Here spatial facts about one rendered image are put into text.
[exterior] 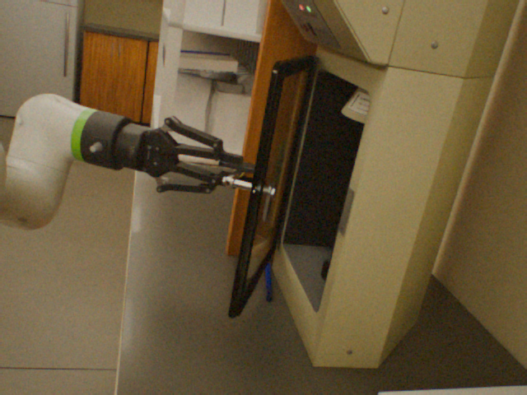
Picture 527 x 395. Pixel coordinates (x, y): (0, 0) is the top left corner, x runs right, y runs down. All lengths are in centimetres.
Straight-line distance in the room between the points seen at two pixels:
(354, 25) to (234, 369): 52
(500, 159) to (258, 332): 63
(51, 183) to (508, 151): 88
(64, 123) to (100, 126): 6
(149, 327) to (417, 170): 48
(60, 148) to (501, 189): 86
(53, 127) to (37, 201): 12
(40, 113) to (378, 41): 54
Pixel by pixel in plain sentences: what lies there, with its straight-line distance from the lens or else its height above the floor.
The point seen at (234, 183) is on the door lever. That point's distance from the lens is 80.
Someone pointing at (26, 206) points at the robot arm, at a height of 110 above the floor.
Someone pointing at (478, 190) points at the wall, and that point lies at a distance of 127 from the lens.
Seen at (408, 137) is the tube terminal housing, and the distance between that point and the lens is 76.
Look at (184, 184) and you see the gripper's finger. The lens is 89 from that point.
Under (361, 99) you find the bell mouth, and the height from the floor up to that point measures 135.
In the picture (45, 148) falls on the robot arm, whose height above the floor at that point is 118.
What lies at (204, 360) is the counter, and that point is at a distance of 86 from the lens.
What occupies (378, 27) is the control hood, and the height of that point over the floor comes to 145.
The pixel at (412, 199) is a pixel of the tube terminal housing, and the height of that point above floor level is 123.
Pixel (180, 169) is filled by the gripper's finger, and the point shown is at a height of 118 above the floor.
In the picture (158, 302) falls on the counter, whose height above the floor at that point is 94.
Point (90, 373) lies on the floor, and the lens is 232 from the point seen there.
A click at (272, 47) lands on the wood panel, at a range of 106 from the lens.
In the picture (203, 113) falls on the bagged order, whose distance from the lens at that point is 208.
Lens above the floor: 145
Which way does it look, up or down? 19 degrees down
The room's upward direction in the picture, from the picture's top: 10 degrees clockwise
